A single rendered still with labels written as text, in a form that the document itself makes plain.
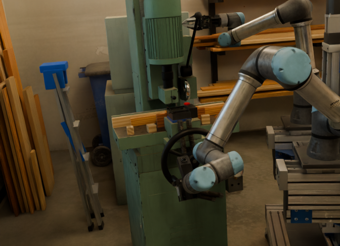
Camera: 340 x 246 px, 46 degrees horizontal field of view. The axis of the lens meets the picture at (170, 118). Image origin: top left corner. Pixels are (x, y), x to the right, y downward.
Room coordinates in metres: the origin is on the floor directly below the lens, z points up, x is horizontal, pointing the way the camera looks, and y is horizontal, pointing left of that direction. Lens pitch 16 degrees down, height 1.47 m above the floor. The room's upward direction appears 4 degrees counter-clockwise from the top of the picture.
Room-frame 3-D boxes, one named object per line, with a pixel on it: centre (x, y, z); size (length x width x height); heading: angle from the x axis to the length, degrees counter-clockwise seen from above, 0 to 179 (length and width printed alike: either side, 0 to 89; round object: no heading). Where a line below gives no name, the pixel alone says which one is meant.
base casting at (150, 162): (2.11, 0.03, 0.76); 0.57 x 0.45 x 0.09; 14
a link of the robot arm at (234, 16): (2.40, -0.41, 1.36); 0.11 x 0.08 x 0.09; 104
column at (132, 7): (2.27, 0.07, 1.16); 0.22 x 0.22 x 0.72; 14
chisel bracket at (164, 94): (2.01, 0.00, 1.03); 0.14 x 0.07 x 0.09; 14
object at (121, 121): (2.01, 0.00, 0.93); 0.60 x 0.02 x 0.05; 104
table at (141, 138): (1.89, -0.03, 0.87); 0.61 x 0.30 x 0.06; 104
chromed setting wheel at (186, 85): (2.15, -0.09, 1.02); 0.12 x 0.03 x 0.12; 14
